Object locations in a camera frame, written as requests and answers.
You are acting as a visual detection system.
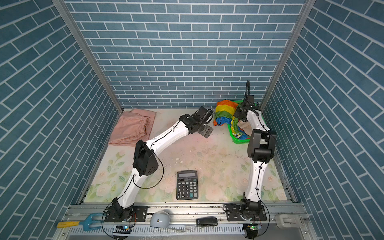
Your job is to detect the green plastic basket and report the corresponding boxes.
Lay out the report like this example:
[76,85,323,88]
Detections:
[228,100,259,144]

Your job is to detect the rainbow striped shorts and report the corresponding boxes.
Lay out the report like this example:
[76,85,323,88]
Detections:
[214,100,250,138]

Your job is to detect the pink shorts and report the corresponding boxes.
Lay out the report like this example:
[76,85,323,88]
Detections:
[109,109,156,146]

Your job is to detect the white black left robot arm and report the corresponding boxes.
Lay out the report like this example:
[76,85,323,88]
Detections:
[104,107,214,222]

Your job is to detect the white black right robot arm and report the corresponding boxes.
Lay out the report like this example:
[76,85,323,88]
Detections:
[235,93,277,219]

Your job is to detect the black desk calculator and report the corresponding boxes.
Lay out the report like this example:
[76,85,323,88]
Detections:
[176,170,199,201]

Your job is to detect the black key fob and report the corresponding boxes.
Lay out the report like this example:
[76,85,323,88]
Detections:
[196,217,218,227]

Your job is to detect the grey tape measure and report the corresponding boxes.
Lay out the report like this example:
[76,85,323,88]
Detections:
[150,211,170,229]

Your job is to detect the right circuit board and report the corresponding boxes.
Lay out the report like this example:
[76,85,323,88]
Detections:
[243,224,259,240]

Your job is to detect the circuit board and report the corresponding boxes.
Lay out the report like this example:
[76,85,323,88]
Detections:
[243,224,259,240]
[113,226,132,240]

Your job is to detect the left circuit board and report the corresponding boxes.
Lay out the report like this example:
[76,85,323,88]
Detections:
[113,226,132,240]

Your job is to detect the blue yellow hand fork tool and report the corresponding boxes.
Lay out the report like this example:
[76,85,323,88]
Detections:
[57,213,104,232]

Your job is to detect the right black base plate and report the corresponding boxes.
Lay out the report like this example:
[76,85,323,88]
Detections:
[223,204,268,222]

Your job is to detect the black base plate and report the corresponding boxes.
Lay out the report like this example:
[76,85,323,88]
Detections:
[223,204,268,222]
[104,206,148,223]

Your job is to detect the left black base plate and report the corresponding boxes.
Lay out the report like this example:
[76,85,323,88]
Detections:
[104,206,148,223]

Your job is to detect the grey plastic handle bracket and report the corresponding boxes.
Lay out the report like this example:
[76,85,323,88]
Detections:
[275,214,304,229]

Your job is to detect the aluminium front rail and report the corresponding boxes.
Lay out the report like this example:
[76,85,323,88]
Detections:
[53,202,317,240]

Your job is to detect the aluminium corner post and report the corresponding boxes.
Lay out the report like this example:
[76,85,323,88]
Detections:
[52,0,124,114]

